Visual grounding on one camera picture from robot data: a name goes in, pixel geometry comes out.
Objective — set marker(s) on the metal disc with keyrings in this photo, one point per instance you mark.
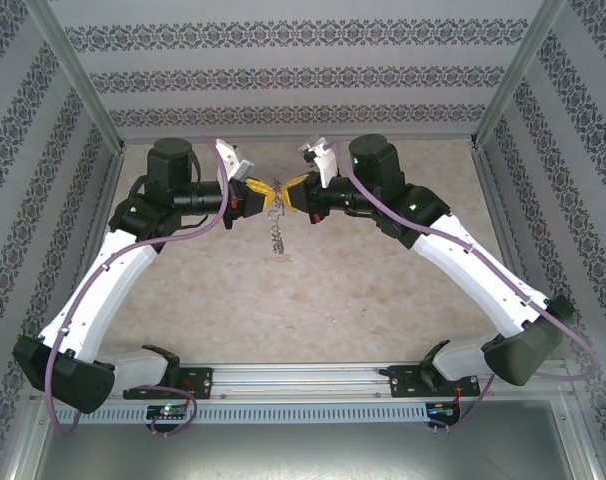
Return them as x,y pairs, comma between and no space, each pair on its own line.
278,240

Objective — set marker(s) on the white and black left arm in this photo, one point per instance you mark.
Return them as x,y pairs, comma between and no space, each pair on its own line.
108,280

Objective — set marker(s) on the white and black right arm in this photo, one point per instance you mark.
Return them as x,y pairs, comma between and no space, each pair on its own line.
478,280

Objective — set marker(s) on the small circuit board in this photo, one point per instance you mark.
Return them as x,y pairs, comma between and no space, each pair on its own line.
168,411
443,411

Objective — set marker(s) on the sheet metal shelf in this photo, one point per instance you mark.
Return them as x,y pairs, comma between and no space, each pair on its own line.
303,455

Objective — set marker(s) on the aluminium frame crossbeam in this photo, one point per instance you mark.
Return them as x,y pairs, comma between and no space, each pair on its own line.
293,137

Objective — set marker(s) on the aluminium floor rail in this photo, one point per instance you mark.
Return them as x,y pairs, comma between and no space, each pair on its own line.
483,165
114,165

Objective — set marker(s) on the aluminium frame post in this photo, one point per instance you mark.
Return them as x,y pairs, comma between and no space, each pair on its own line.
74,65
518,65

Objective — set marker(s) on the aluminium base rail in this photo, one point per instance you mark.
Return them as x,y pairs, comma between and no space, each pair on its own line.
293,380

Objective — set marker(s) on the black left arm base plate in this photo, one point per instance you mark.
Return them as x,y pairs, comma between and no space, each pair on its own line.
198,382

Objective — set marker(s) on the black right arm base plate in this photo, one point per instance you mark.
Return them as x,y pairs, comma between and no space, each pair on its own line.
403,380

